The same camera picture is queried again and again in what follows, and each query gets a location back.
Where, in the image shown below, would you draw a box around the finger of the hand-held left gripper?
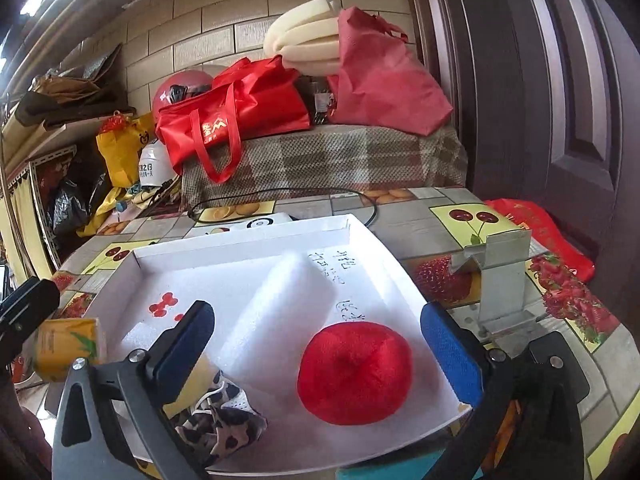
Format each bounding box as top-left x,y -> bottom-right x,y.
0,277 -> 61,356

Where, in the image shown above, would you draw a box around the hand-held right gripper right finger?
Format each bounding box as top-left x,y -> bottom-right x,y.
420,302 -> 593,480

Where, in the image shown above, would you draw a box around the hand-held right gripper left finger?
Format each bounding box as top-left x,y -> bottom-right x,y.
51,300 -> 217,480

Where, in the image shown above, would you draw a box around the leopard print cloth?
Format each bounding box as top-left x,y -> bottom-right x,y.
172,370 -> 268,471

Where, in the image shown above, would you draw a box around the white cardboard tray box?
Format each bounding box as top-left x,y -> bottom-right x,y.
97,213 -> 473,473

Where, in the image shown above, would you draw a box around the red round plush puff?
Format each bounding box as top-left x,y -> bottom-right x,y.
296,323 -> 413,426

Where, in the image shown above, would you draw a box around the yellow sponge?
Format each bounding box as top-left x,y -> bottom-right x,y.
167,352 -> 223,418

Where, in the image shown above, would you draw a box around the yellow tissue packet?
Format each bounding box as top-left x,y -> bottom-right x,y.
32,317 -> 108,383

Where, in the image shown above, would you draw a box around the metal phone stand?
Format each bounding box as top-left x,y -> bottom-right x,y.
449,232 -> 538,346

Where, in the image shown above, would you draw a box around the metal shelf rack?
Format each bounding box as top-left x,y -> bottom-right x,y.
0,105 -> 101,281

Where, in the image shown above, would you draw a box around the white foam block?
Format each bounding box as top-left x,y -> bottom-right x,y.
217,252 -> 346,391

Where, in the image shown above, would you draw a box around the black plastic bag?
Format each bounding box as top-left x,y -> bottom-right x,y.
50,175 -> 106,241

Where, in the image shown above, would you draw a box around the fruit print tablecloth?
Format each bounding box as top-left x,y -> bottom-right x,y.
45,187 -> 640,480

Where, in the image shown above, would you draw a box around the flat red packet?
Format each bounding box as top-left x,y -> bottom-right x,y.
485,198 -> 596,283

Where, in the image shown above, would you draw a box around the yellow bag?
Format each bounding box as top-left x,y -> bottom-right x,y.
96,112 -> 156,188

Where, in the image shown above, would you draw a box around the white helmet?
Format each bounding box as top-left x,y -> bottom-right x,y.
137,142 -> 176,188

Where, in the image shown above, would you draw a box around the plaid cloth covered cabinet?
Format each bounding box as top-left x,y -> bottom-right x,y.
180,122 -> 468,211

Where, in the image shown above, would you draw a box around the shiny red tote bag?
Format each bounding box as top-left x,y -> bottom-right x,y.
155,57 -> 311,183

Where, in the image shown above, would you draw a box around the pink helmet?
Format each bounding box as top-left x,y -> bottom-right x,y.
151,70 -> 216,121

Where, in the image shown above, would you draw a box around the red non-woven bag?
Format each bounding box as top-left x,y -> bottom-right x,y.
325,6 -> 455,136

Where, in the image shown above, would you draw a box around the dark brown door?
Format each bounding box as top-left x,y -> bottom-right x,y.
405,0 -> 640,281

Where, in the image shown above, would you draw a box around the cream foam rolls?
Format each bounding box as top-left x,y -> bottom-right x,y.
263,0 -> 343,77

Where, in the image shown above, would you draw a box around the black cable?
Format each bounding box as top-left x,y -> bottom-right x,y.
187,187 -> 381,228

